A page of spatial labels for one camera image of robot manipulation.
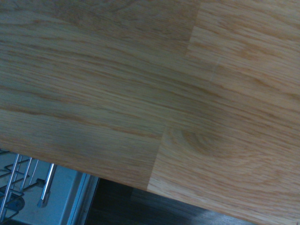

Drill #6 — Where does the wire dishwasher rack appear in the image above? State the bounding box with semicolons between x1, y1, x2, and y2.
0;148;58;225

